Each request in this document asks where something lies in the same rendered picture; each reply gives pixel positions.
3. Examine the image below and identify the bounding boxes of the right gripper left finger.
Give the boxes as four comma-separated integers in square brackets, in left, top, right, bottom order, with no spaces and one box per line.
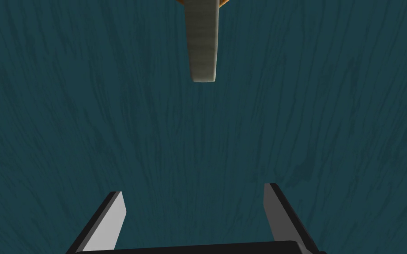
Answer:
[65,191,127,254]

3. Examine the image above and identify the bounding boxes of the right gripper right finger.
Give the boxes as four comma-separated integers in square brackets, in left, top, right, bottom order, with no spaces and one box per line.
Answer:
[263,183,320,253]

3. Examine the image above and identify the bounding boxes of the teal wooden door leaf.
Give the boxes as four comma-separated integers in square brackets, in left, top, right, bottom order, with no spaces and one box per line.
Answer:
[0,0,407,254]

